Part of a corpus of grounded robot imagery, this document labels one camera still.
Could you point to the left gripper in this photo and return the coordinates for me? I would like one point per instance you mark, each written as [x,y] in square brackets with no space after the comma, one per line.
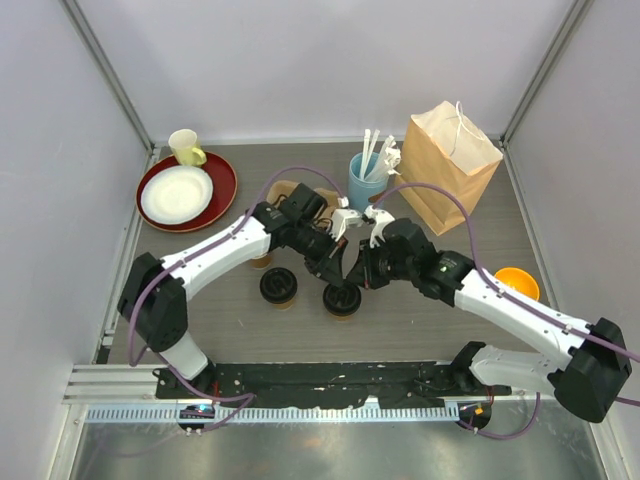
[329,267]

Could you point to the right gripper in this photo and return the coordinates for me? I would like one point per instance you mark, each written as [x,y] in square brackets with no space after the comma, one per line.
[363,273]

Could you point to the black lid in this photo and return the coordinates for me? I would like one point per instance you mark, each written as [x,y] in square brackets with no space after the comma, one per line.
[278,286]
[346,298]

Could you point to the paper cup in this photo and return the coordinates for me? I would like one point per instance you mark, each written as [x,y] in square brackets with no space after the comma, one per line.
[342,316]
[284,305]

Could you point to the stack of paper cups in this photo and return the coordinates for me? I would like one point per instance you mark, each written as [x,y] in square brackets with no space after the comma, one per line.
[261,262]

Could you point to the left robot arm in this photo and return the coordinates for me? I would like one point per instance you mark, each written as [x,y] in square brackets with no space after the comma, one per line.
[156,294]

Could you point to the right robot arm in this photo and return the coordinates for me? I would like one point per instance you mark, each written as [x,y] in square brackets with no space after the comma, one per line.
[580,364]

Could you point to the blue straw holder cup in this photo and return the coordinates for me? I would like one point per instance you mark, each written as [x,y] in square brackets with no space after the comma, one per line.
[360,191]

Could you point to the cardboard cup carrier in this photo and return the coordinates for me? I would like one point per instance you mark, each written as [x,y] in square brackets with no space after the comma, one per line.
[283,188]

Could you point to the red round tray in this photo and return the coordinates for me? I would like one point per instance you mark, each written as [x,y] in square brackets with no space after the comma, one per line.
[224,188]

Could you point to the brown paper bag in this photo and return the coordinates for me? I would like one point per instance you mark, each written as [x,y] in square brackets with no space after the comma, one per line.
[445,148]

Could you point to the orange bowl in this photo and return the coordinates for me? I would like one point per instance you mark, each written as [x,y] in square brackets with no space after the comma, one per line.
[519,280]

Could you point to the white paper plate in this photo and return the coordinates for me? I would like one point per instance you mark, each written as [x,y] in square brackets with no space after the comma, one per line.
[176,195]

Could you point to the yellow mug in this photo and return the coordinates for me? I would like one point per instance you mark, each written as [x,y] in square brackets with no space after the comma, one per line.
[184,144]

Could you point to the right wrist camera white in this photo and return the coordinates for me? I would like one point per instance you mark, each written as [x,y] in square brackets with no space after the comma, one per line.
[378,219]

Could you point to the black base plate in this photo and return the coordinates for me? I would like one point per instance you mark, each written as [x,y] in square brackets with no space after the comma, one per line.
[341,385]

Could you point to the aluminium front rail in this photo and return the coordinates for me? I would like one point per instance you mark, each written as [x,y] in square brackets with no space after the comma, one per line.
[153,394]

